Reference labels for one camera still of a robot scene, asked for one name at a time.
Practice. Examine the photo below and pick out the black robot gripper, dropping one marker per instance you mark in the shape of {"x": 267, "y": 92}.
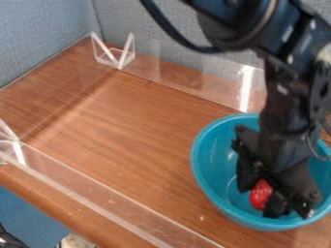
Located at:
{"x": 281, "y": 162}

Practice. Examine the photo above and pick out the red toy strawberry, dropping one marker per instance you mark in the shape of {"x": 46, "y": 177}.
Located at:
{"x": 259, "y": 194}

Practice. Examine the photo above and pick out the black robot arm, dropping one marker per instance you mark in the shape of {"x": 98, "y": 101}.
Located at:
{"x": 291, "y": 37}

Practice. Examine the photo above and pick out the blue plastic bowl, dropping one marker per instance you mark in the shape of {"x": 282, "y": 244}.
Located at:
{"x": 212, "y": 160}

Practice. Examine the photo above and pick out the clear acrylic front barrier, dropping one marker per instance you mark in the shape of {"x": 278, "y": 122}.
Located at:
{"x": 122, "y": 211}

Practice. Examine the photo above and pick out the clear acrylic barrier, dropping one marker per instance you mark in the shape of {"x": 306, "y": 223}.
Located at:
{"x": 122, "y": 211}
{"x": 207, "y": 76}

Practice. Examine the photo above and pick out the clear acrylic back barrier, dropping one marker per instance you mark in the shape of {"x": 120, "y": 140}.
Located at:
{"x": 207, "y": 76}

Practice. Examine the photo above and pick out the clear acrylic corner bracket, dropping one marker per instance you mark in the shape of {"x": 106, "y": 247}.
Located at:
{"x": 114, "y": 57}

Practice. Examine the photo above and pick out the clear acrylic left bracket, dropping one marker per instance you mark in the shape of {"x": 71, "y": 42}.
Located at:
{"x": 11, "y": 143}

